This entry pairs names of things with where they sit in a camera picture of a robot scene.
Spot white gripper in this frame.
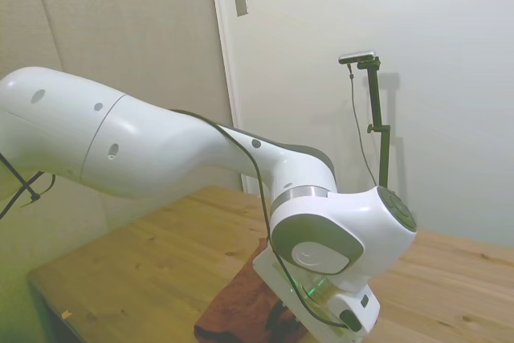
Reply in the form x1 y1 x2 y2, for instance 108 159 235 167
252 248 365 343

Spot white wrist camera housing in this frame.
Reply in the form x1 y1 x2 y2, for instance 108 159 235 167
327 288 381 338

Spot silver camera bar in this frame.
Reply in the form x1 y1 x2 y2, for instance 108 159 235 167
338 49 377 65

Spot rust orange shorts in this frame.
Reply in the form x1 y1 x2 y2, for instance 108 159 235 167
194 238 318 343

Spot black camera stand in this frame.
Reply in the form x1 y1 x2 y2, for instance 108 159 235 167
356 56 393 191

